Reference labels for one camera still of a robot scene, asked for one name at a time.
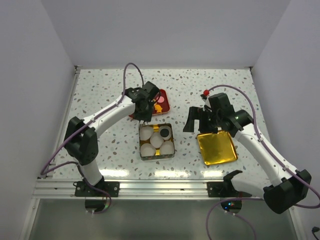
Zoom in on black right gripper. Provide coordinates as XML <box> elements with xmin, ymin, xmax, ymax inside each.
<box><xmin>183</xmin><ymin>106</ymin><xmax>222</xmax><ymax>134</ymax></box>

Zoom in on pink round cookie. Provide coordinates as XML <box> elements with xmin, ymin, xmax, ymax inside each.
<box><xmin>157</xmin><ymin>96</ymin><xmax>165</xmax><ymax>104</ymax></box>

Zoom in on black round cookie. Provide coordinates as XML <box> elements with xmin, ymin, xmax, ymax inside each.
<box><xmin>159</xmin><ymin>128</ymin><xmax>170</xmax><ymax>138</ymax></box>

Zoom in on green square cookie tin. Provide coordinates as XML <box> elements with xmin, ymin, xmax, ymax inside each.
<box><xmin>138</xmin><ymin>123</ymin><xmax>176</xmax><ymax>161</ymax></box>

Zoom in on metal tongs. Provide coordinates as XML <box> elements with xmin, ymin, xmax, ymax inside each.
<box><xmin>141</xmin><ymin>99</ymin><xmax>158</xmax><ymax>125</ymax></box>

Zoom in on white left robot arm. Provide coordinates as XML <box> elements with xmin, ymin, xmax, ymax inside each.
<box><xmin>63</xmin><ymin>81</ymin><xmax>160</xmax><ymax>197</ymax></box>

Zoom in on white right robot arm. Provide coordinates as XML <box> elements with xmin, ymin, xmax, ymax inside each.
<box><xmin>183</xmin><ymin>105</ymin><xmax>312</xmax><ymax>214</ymax></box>

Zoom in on red tray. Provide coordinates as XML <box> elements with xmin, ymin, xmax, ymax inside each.
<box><xmin>128</xmin><ymin>88</ymin><xmax>171</xmax><ymax>120</ymax></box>

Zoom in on white paper cup top-left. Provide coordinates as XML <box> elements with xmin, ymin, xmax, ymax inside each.
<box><xmin>139</xmin><ymin>126</ymin><xmax>154</xmax><ymax>141</ymax></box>

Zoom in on white paper cup top-right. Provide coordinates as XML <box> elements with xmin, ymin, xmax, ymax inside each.
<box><xmin>158</xmin><ymin>125</ymin><xmax>172</xmax><ymax>141</ymax></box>

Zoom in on gold tin lid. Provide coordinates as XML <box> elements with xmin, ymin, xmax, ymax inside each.
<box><xmin>196</xmin><ymin>130</ymin><xmax>238</xmax><ymax>166</ymax></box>

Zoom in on white paper cup centre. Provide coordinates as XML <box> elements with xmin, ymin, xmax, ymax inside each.
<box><xmin>150</xmin><ymin>132</ymin><xmax>164</xmax><ymax>149</ymax></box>

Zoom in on white paper cup bottom-left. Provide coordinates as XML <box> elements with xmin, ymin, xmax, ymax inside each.
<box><xmin>140</xmin><ymin>143</ymin><xmax>156</xmax><ymax>157</ymax></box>

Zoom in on white paper cup bottom-right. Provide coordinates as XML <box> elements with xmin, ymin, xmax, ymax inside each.
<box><xmin>159</xmin><ymin>140</ymin><xmax>175</xmax><ymax>155</ymax></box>

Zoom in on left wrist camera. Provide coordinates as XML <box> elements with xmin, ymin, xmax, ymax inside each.
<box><xmin>142</xmin><ymin>81</ymin><xmax>160</xmax><ymax>100</ymax></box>

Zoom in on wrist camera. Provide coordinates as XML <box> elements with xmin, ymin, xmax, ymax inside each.
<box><xmin>142</xmin><ymin>81</ymin><xmax>160</xmax><ymax>100</ymax></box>
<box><xmin>200</xmin><ymin>93</ymin><xmax>232</xmax><ymax>110</ymax></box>

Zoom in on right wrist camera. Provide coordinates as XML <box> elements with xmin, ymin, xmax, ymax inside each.
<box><xmin>200</xmin><ymin>93</ymin><xmax>232</xmax><ymax>110</ymax></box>

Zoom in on black right base bracket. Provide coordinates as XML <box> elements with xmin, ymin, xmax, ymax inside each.
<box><xmin>206</xmin><ymin>181</ymin><xmax>252</xmax><ymax>198</ymax></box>

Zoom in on black base bracket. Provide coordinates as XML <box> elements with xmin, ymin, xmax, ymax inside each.
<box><xmin>206</xmin><ymin>181</ymin><xmax>252</xmax><ymax>198</ymax></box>
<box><xmin>73</xmin><ymin>180</ymin><xmax>120</xmax><ymax>198</ymax></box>

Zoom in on black left base bracket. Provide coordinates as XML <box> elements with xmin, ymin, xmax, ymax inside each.
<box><xmin>73</xmin><ymin>180</ymin><xmax>120</xmax><ymax>198</ymax></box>

